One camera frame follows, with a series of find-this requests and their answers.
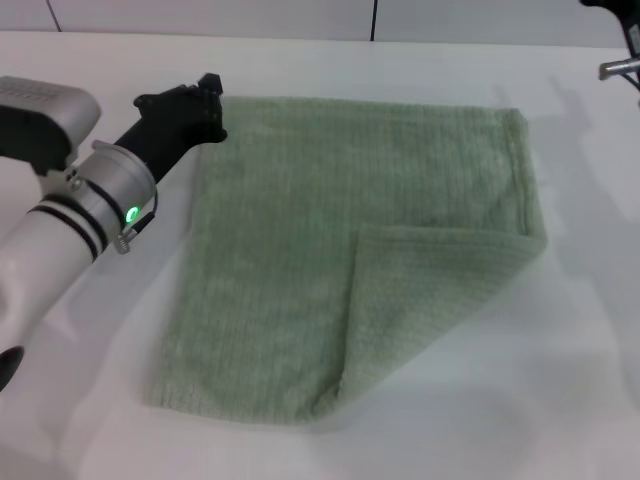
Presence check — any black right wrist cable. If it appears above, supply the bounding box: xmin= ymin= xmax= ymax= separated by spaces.
xmin=598 ymin=57 xmax=640 ymax=109

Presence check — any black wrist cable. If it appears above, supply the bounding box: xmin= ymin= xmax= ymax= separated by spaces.
xmin=82 ymin=180 xmax=160 ymax=255
xmin=598 ymin=57 xmax=640 ymax=109

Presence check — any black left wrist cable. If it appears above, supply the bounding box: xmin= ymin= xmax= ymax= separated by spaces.
xmin=82 ymin=180 xmax=160 ymax=255

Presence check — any green terry towel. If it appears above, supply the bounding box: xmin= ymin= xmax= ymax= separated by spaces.
xmin=142 ymin=94 xmax=549 ymax=422

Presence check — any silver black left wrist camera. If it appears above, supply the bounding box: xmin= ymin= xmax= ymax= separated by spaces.
xmin=0 ymin=75 xmax=101 ymax=177

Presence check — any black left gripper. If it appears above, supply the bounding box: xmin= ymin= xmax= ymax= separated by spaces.
xmin=115 ymin=73 xmax=230 ymax=182

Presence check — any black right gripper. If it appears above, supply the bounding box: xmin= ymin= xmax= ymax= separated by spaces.
xmin=579 ymin=0 xmax=640 ymax=55

